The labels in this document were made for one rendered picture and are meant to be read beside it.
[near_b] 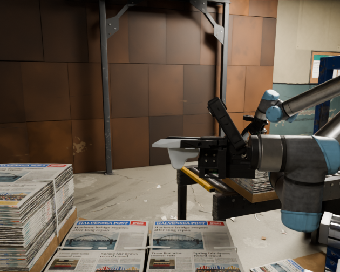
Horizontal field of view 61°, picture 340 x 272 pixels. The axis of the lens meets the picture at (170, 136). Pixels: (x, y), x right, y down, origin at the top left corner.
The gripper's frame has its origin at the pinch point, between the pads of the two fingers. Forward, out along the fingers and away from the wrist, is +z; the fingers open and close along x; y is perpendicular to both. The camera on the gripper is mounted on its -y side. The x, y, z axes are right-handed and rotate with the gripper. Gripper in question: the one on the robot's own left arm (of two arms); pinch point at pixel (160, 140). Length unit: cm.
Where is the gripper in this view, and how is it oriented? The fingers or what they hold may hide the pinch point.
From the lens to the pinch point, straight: 61.8
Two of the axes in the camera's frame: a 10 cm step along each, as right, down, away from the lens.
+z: -9.9, -0.3, 1.4
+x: 1.4, -0.5, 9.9
